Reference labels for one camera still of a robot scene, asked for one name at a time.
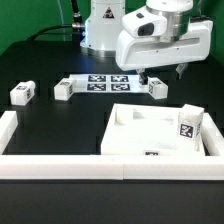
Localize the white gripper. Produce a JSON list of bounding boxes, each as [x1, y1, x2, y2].
[[115, 9, 213, 85]]

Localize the white square table top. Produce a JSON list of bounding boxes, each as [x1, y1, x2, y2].
[[101, 104, 205, 156]]

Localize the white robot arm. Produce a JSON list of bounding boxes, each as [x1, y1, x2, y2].
[[80, 0, 213, 84]]

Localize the white U-shaped obstacle fence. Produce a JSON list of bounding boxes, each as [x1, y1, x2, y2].
[[0, 111, 224, 180]]

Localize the white marker base plate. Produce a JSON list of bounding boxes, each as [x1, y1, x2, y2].
[[69, 74, 147, 93]]

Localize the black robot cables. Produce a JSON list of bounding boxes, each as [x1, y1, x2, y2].
[[27, 0, 86, 42]]

